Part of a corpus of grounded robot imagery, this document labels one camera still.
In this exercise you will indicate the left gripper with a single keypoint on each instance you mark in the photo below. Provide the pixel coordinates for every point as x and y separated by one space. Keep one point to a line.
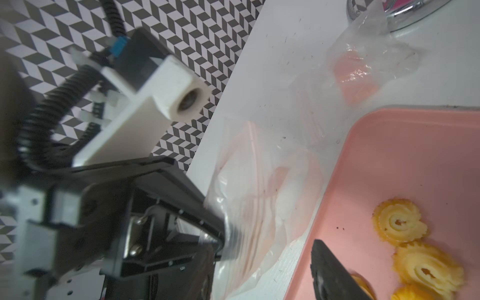
143 218

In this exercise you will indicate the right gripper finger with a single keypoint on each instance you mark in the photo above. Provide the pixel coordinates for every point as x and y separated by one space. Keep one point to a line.
331 280

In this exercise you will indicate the clear resealable bag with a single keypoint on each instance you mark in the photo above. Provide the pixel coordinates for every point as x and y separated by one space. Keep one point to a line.
323 100
265 189

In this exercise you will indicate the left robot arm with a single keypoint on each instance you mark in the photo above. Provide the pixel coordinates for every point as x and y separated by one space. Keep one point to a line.
46 135

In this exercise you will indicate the swirl cookie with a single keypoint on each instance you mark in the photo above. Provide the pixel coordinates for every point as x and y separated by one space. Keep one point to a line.
429 267
397 221

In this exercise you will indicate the pink plastic tray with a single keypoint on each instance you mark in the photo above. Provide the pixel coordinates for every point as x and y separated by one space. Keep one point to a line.
431 157

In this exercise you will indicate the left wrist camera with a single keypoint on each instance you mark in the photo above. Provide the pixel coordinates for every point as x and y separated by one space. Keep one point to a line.
153 89

